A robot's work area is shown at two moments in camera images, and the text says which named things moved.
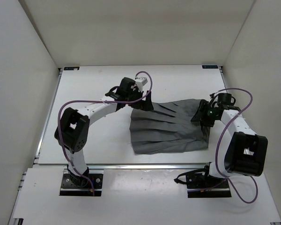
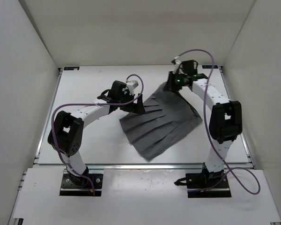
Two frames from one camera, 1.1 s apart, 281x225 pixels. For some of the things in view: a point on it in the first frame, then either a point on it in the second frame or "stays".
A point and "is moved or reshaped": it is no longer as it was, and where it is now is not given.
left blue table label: x=71 y=68 stays
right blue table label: x=210 y=66 stays
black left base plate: x=69 y=188 stays
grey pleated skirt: x=167 y=128 is moved or reshaped
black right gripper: x=201 y=111 → x=170 y=85
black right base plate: x=202 y=186 stays
